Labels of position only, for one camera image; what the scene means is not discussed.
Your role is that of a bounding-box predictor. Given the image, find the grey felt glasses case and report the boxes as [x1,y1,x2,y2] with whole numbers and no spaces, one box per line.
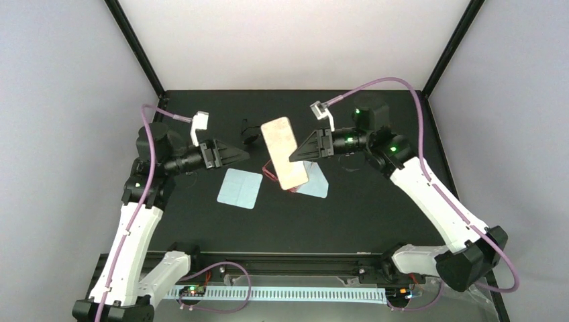
[260,117,309,190]

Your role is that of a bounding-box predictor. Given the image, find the light blue cleaning cloth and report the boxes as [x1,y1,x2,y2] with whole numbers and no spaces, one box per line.
[217,168,262,209]
[296,161,329,199]

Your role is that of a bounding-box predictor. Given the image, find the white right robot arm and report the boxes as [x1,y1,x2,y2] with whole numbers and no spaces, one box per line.
[289,99,508,292]

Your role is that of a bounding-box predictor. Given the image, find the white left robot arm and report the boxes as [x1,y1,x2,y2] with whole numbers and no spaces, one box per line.
[72,123,250,321]

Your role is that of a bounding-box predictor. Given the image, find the black round sunglasses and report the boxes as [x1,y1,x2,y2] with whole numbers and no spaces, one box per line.
[240,119,262,146]

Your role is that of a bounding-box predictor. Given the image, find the pink transparent sunglasses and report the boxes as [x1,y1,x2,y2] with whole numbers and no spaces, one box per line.
[262,160,309,193]

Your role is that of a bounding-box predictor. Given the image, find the left controller circuit board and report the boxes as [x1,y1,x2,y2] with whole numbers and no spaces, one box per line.
[178,285,207,298]

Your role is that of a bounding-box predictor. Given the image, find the controller circuit board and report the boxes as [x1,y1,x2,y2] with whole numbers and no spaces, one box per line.
[386,288,423,300]
[178,285,207,298]

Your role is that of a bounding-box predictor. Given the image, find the right controller circuit board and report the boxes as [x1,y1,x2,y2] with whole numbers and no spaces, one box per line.
[386,288,423,300]

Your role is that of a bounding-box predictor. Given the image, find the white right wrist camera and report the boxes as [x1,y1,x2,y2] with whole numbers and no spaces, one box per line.
[310,101,335,132]

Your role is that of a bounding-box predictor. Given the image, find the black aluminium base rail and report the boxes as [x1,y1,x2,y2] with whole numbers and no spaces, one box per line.
[84,251,511,322]

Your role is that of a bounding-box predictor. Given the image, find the black left frame post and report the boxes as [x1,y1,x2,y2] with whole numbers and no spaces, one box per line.
[104,0,166,99]

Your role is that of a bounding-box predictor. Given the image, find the black frame post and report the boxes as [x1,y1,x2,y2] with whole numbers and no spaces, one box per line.
[104,0,166,99]
[422,0,485,99]

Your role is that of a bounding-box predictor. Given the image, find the white slotted cable duct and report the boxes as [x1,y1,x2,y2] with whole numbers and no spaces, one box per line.
[164,285,387,305]

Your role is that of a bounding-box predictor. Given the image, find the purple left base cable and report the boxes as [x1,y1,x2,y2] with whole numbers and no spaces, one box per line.
[177,262,252,315]

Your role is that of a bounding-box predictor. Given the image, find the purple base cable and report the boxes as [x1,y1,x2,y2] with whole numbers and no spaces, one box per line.
[177,262,252,315]
[385,281,446,312]

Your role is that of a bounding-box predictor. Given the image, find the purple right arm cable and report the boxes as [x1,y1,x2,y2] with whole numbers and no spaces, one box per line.
[323,77,521,294]

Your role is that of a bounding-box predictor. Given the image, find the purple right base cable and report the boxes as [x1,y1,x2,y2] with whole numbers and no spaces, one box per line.
[385,281,446,312]

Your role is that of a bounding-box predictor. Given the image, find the black right frame post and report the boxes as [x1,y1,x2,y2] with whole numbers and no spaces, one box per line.
[422,0,485,99]

